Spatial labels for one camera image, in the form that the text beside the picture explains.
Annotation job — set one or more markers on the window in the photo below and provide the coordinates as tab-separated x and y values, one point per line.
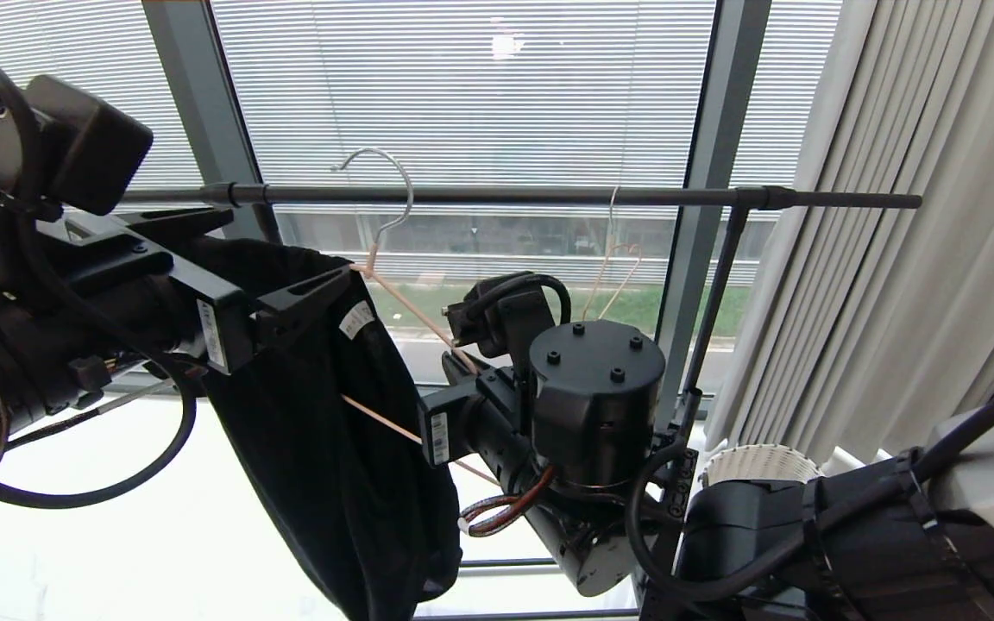
480	86

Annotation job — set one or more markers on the beige curtain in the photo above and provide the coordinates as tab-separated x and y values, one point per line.
911	216

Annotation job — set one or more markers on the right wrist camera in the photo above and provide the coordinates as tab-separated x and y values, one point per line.
506	323

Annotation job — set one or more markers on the black garment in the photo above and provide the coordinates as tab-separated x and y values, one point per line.
333	474

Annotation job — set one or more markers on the white laundry basket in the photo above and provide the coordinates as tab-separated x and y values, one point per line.
760	464

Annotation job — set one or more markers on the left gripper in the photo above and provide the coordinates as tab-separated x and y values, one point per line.
143	293

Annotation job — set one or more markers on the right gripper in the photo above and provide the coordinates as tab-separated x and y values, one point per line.
480	423

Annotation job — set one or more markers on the pink clothes hanger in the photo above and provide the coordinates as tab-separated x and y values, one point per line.
613	250
411	315

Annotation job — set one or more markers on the black clothes rack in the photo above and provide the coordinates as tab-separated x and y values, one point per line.
506	196

